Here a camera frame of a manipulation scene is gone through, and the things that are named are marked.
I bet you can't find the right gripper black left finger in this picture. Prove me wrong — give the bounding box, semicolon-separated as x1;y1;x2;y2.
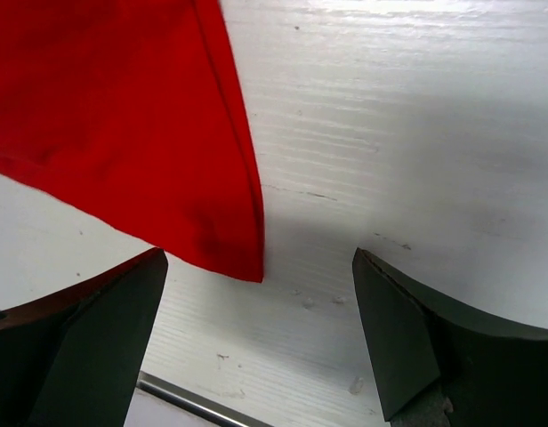
0;248;168;426

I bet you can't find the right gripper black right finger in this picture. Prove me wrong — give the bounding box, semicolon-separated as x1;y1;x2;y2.
352;249;548;426

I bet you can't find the red t-shirt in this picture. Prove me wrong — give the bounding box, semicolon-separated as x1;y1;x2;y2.
0;1;265;282

